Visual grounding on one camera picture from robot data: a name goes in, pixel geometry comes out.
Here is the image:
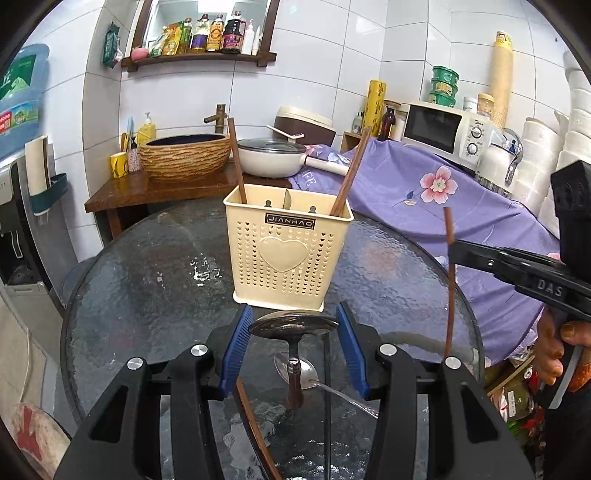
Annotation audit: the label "printed round stool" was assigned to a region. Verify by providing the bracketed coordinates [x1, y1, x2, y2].
[9, 401, 72, 480]

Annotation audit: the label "green hanging packet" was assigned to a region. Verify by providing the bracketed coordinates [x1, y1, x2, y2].
[102, 22, 124, 69]

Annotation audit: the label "person's right forearm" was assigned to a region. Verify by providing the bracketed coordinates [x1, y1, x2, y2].
[542, 390, 591, 480]

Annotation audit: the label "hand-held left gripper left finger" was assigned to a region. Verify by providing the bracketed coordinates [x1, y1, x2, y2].
[54, 305, 254, 480]

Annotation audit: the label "yellow soap dispenser bottle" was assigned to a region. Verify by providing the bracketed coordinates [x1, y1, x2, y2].
[137, 112, 157, 146]

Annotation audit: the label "dark soy sauce bottle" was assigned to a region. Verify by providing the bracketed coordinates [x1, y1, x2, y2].
[222, 10, 246, 52]

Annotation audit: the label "white rice paddle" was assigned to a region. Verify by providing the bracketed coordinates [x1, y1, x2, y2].
[266, 124, 305, 139]

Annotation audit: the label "yellow wrap roll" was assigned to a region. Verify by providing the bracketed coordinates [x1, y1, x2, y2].
[363, 79, 386, 137]

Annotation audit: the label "white pan with glass lid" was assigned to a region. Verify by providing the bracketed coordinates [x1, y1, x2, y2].
[236, 137, 352, 178]

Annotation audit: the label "tall stack of paper cups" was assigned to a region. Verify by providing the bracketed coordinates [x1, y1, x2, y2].
[489, 31, 514, 132]

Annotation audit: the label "white microwave oven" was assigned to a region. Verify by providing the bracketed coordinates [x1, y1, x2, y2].
[401, 100, 497, 160]

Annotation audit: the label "black chopstick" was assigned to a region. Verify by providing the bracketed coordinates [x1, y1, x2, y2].
[323, 335, 332, 480]

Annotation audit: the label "wooden-handled steel spoon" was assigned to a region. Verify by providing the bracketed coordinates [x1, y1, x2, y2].
[249, 311, 339, 411]

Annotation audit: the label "stacks of white paper bowls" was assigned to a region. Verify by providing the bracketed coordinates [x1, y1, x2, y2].
[512, 46, 591, 241]

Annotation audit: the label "white paper cup sleeve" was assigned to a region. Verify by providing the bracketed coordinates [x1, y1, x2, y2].
[25, 136, 51, 195]

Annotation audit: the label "grey water dispenser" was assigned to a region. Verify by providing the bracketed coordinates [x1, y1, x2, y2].
[0, 159, 65, 319]

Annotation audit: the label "yellow seasoning packets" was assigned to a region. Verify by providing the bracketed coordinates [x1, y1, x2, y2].
[150, 23, 185, 57]

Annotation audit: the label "wooden framed mirror shelf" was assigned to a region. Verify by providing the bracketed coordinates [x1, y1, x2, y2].
[121, 0, 280, 72]

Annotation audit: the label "dark wooden counter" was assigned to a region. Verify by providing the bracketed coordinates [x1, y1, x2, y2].
[84, 173, 241, 236]

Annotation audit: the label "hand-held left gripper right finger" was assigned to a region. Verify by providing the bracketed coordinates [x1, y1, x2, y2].
[336, 302, 536, 480]

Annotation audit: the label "bronze faucet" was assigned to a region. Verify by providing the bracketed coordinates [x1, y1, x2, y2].
[204, 104, 229, 134]

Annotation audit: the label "yellow-label sauce bottle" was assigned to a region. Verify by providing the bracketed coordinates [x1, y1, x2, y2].
[206, 14, 225, 51]

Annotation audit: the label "round glass table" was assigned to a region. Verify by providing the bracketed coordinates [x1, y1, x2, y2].
[60, 196, 485, 480]

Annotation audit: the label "beige cloth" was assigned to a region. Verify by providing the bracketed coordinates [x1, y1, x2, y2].
[0, 279, 47, 416]

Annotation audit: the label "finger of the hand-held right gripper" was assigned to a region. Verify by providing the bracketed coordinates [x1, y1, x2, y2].
[450, 240, 561, 273]
[455, 257, 536, 291]

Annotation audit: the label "brown glass bottle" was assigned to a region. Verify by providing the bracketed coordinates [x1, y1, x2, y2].
[378, 105, 398, 141]

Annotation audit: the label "all-steel spoon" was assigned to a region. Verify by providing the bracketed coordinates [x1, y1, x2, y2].
[274, 353, 380, 417]

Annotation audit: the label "purple floral cloth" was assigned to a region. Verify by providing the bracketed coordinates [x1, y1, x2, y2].
[286, 138, 591, 365]

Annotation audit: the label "teal cup holder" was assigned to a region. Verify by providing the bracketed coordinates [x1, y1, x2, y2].
[30, 173, 68, 217]

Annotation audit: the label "person's right hand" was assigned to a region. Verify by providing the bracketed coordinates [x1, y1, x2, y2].
[534, 310, 591, 393]

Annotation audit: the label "cream plastic utensil holder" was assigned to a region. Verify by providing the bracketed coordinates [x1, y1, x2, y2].
[223, 183, 355, 311]

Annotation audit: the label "brown wooden chopstick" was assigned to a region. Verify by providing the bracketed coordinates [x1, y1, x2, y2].
[227, 117, 247, 204]
[236, 378, 282, 480]
[330, 127, 372, 217]
[443, 207, 458, 358]

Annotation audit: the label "brown and cream rice cooker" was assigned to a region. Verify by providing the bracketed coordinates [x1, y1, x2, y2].
[274, 106, 337, 146]

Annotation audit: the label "colourful plastic bags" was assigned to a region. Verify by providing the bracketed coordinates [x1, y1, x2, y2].
[485, 355, 550, 425]

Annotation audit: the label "woven-look sink basin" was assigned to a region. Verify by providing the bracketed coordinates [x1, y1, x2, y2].
[139, 134, 232, 182]

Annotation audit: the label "white electric kettle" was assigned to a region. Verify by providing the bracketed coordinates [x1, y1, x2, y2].
[475, 129, 525, 195]

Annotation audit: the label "blue water jug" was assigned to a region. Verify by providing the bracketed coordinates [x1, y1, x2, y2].
[0, 44, 51, 160]

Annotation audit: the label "glass jar with lid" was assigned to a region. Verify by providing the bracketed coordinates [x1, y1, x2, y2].
[394, 99, 411, 141]

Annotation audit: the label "cooking oil bottle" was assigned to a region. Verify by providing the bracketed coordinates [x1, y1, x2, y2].
[190, 14, 211, 51]

